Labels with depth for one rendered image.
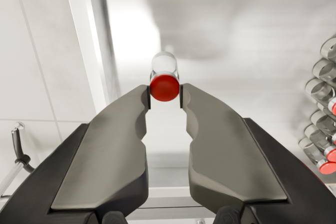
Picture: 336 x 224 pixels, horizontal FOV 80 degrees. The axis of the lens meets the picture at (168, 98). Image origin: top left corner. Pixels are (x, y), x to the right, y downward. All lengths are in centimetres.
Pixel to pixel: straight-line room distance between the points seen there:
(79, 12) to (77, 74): 108
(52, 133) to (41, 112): 18
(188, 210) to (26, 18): 127
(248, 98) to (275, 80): 4
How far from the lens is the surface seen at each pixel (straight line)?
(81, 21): 23
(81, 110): 143
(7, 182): 164
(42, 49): 132
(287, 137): 33
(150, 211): 119
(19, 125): 169
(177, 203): 121
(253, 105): 27
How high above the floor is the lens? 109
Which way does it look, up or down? 58 degrees down
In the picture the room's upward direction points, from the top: 178 degrees clockwise
